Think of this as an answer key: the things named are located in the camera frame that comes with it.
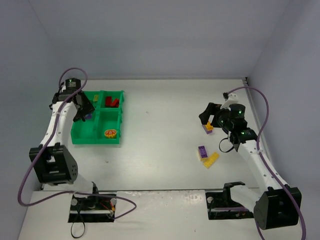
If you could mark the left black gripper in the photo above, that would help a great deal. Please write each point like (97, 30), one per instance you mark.
(81, 105)

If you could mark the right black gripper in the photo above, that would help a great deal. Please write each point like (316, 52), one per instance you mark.
(215, 115)

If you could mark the orange lego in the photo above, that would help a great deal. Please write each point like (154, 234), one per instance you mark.
(209, 127)

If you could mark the pale yellow-green lego brick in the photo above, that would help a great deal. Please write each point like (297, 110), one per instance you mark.
(96, 98)

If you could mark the large red lego brick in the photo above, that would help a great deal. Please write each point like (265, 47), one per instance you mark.
(108, 101)

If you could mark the orange lego brick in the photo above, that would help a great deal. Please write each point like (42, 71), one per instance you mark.
(110, 133)

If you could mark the small dark red lego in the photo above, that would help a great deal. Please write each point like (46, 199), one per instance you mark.
(115, 103)

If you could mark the purple lego brick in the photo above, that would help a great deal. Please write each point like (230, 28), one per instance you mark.
(202, 150)

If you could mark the small yellow lego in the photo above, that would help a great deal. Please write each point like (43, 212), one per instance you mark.
(203, 158)

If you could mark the yellow lego plate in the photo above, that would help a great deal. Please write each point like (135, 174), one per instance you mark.
(211, 160)

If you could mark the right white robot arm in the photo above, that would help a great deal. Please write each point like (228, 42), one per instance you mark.
(277, 204)

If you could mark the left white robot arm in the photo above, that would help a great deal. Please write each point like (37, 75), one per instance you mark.
(53, 163)

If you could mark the green four-compartment sorting tray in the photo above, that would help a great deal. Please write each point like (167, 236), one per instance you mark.
(91, 131)

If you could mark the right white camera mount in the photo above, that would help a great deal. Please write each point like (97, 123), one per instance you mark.
(230, 98)

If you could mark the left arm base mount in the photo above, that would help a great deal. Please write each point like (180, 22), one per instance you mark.
(92, 209)

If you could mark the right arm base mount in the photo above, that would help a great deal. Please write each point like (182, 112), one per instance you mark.
(219, 208)

